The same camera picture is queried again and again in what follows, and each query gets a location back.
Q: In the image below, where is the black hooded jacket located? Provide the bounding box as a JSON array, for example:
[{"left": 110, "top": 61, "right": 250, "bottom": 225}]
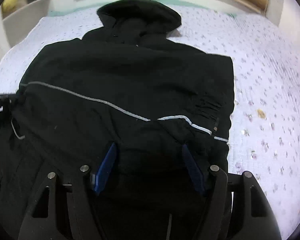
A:
[{"left": 0, "top": 0, "right": 234, "bottom": 239}]

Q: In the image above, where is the white corner bookshelf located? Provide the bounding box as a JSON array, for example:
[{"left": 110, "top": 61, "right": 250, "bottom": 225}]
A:
[{"left": 1, "top": 0, "right": 50, "bottom": 47}]

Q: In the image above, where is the yellow globe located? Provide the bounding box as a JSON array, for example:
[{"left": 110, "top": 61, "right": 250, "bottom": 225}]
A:
[{"left": 1, "top": 0, "right": 19, "bottom": 14}]

